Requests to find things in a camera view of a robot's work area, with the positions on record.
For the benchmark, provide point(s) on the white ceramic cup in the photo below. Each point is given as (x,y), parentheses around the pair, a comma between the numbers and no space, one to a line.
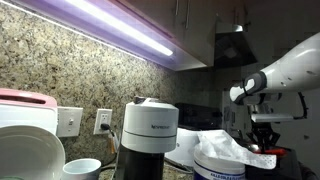
(82,169)

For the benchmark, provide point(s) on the white two-slot toaster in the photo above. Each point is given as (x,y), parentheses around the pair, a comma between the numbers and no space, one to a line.
(185,143)

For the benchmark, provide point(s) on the white paper towel wipe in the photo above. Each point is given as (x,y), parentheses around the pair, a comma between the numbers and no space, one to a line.
(219,144)

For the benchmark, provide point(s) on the black range hood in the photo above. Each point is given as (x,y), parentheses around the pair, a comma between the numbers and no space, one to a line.
(232,48)

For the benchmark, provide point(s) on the orange silicone spatula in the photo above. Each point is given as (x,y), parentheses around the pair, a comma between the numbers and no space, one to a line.
(277,152)

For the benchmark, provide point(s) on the pink and white appliance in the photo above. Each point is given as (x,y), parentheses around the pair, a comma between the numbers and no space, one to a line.
(19,107)

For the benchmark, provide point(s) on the white wall power outlet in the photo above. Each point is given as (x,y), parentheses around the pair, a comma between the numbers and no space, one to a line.
(103,116)

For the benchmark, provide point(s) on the white light switch plate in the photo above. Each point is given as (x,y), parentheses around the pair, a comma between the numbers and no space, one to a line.
(69,120)

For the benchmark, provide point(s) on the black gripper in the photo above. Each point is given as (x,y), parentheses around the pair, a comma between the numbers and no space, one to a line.
(263,134)

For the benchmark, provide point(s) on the white wipes canister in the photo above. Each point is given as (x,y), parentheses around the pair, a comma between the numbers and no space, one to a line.
(208,168)

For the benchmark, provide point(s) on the wooden upper cabinet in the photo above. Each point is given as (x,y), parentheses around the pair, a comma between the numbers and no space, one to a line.
(190,24)

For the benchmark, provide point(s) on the black and white coffee machine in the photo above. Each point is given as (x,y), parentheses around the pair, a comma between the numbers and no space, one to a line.
(149,132)

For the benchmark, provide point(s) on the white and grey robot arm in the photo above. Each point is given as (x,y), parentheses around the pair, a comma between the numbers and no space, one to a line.
(296,71)

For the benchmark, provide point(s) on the under-cabinet light strip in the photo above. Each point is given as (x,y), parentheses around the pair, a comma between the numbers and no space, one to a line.
(85,6)

